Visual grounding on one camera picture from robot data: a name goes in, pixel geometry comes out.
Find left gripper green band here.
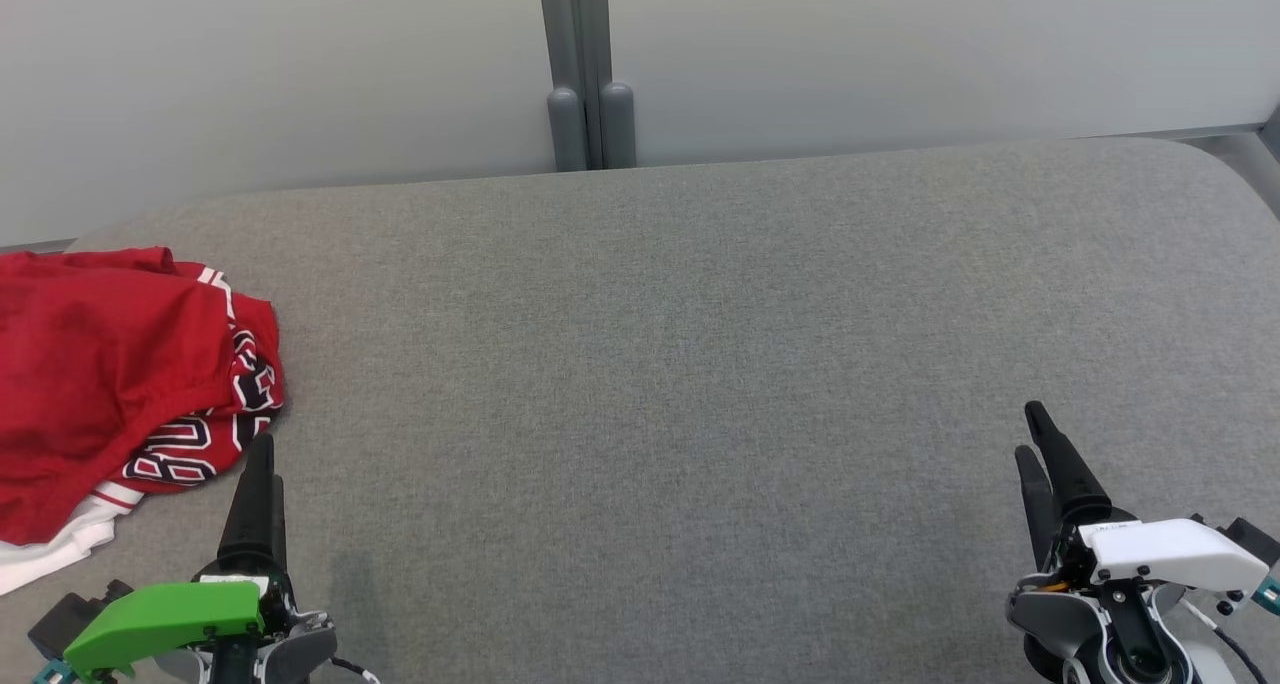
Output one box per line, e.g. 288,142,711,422
63,434,299,684

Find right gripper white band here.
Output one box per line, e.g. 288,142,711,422
1014,401,1269,655

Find red white basketball jersey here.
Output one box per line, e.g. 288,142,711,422
0,247,286,597

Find grey fabric sofa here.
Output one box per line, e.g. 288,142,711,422
0,136,1280,684

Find grey partition post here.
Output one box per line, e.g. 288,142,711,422
537,0,638,172

